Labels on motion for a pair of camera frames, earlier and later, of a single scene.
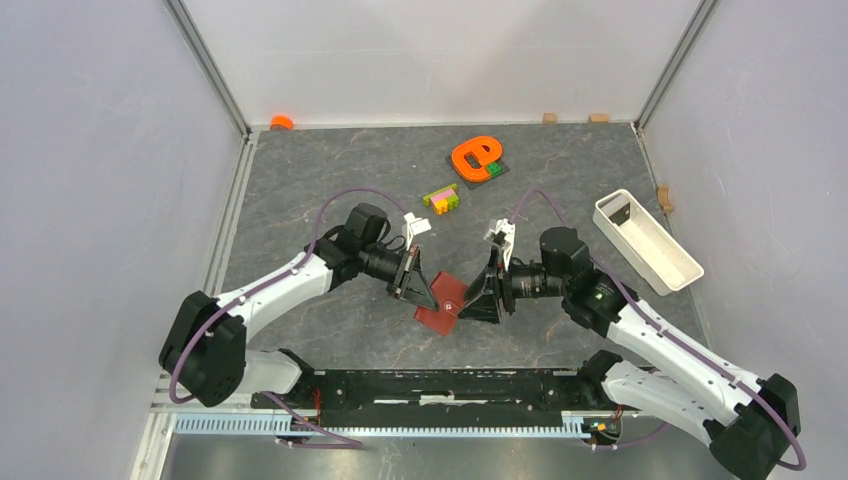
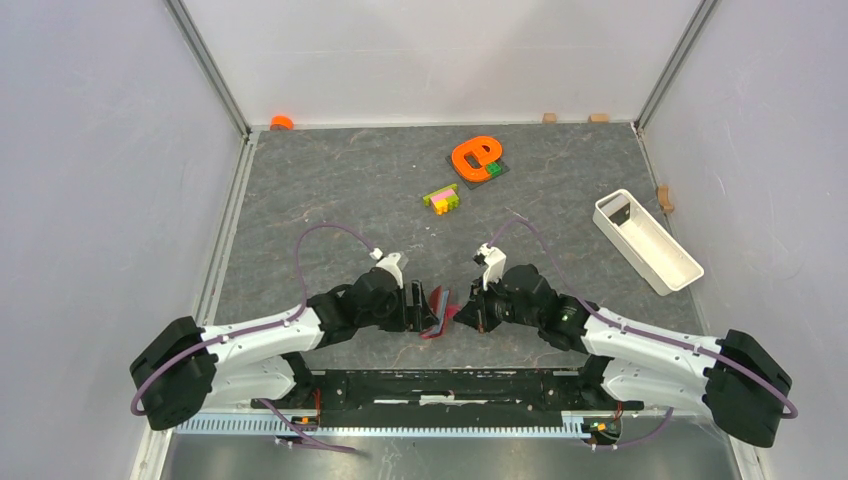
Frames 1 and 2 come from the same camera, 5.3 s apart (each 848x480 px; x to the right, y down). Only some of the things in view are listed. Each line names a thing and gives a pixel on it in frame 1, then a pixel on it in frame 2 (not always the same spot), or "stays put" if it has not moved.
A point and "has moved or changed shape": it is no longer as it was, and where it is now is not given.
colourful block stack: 443,200 stays put
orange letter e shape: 485,148 stays put
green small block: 493,168 stays put
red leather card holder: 448,293 has moved or changed shape
